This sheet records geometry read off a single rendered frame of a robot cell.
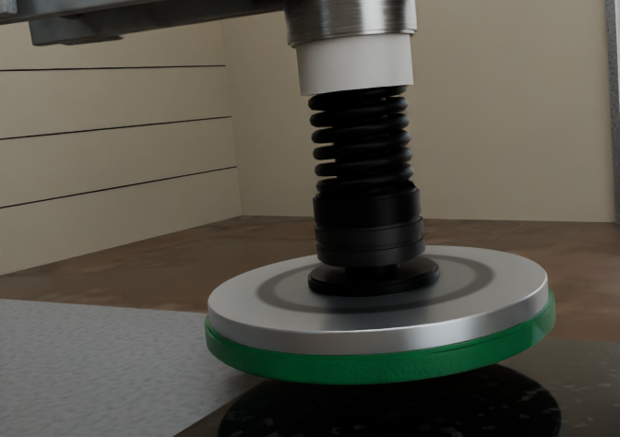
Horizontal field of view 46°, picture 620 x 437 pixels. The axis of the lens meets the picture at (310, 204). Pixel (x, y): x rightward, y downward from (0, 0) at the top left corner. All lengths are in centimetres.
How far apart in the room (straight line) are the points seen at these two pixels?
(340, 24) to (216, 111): 682
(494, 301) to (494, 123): 538
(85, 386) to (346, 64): 27
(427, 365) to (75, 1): 27
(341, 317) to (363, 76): 14
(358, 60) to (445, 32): 552
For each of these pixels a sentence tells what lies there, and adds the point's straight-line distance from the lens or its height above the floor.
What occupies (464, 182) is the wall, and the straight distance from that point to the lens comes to 593.
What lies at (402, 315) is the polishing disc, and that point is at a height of 88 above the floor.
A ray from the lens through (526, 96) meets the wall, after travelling 567.
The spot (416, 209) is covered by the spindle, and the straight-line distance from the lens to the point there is 45.
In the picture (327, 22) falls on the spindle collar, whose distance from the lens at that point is 43.
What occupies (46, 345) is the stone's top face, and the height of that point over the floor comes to 82.
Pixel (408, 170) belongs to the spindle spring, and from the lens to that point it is 45.
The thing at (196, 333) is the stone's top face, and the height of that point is 82.
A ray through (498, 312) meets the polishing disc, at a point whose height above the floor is 88.
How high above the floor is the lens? 99
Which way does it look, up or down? 7 degrees down
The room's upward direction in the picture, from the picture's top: 6 degrees counter-clockwise
